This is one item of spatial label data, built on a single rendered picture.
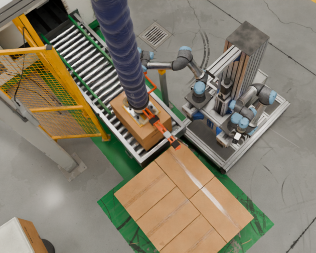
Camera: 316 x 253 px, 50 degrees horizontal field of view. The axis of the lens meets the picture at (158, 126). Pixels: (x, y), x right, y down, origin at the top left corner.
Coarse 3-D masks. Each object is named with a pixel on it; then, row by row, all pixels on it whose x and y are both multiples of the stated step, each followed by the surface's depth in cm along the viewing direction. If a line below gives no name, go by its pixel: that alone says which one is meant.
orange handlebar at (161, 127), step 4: (148, 80) 369; (152, 84) 367; (152, 88) 365; (148, 92) 363; (144, 112) 355; (148, 112) 355; (148, 116) 352; (156, 124) 348; (160, 124) 348; (160, 128) 346; (164, 128) 346; (172, 136) 342; (168, 140) 342; (180, 148) 338
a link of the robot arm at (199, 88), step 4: (200, 80) 345; (196, 84) 342; (200, 84) 342; (204, 84) 341; (196, 88) 341; (200, 88) 341; (204, 88) 340; (196, 92) 343; (200, 92) 341; (204, 92) 347; (196, 96) 351; (200, 96) 349
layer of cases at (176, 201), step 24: (144, 168) 388; (168, 168) 386; (192, 168) 384; (120, 192) 380; (144, 192) 378; (168, 192) 375; (192, 192) 373; (216, 192) 371; (144, 216) 368; (168, 216) 366; (192, 216) 364; (216, 216) 362; (240, 216) 360; (168, 240) 356; (192, 240) 354; (216, 240) 352
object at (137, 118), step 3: (123, 105) 373; (123, 108) 373; (126, 108) 371; (129, 108) 368; (126, 111) 370; (129, 111) 369; (129, 114) 368; (138, 114) 367; (132, 117) 367; (135, 117) 366; (138, 117) 363; (141, 117) 365; (135, 120) 365; (138, 120) 364; (138, 123) 363; (141, 126) 363
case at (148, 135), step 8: (120, 96) 380; (112, 104) 377; (120, 104) 376; (120, 112) 372; (160, 112) 369; (120, 120) 404; (128, 120) 368; (160, 120) 365; (168, 120) 369; (128, 128) 389; (136, 128) 364; (144, 128) 363; (152, 128) 362; (168, 128) 387; (136, 136) 378; (144, 136) 360; (152, 136) 371; (160, 136) 388; (144, 144) 373; (152, 144) 391
